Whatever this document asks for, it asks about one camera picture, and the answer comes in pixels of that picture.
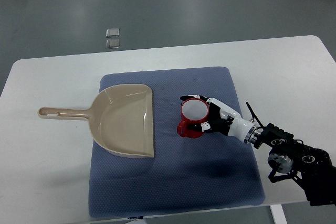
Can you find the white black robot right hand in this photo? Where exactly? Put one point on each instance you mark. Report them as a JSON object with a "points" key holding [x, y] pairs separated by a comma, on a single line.
{"points": [[223, 119]]}

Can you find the red cup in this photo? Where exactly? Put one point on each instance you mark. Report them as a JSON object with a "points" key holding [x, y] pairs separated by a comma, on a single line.
{"points": [[193, 111]]}

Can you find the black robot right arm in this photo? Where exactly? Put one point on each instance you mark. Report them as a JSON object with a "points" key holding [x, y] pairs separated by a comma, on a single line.
{"points": [[310, 168]]}

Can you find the beige plastic dustpan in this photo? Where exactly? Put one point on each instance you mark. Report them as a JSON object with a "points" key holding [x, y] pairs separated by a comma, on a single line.
{"points": [[121, 120]]}

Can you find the blue textured mat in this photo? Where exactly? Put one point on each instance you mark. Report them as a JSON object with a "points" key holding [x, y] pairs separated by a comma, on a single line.
{"points": [[213, 171]]}

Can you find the white table leg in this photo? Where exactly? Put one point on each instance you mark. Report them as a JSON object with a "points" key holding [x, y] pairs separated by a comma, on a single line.
{"points": [[278, 214]]}

